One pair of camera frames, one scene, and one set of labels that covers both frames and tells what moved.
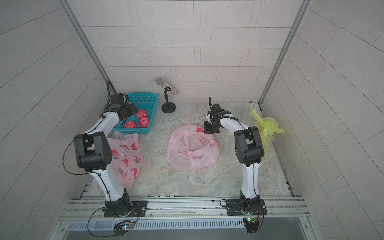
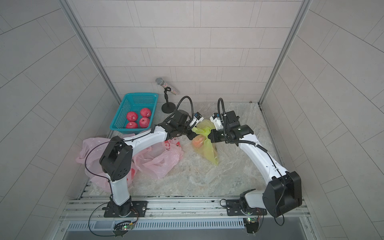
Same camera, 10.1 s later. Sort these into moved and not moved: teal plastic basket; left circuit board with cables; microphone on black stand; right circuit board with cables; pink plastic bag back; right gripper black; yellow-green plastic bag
Moved: right gripper black; pink plastic bag back; yellow-green plastic bag
Not moved: microphone on black stand; teal plastic basket; right circuit board with cables; left circuit board with cables
